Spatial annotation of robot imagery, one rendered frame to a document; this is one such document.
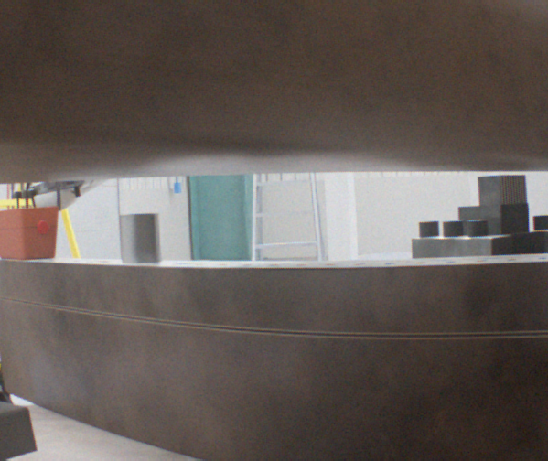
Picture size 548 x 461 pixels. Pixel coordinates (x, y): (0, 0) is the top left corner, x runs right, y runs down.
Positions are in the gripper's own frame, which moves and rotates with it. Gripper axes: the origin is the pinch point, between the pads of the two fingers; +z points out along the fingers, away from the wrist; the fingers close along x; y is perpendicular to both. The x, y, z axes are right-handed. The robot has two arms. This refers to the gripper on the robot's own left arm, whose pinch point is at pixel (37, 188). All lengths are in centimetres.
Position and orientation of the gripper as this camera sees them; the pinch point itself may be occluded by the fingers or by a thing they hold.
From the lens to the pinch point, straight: 228.3
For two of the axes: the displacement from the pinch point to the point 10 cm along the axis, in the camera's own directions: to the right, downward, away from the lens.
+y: 2.1, 9.6, 1.6
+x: -9.0, 1.3, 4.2
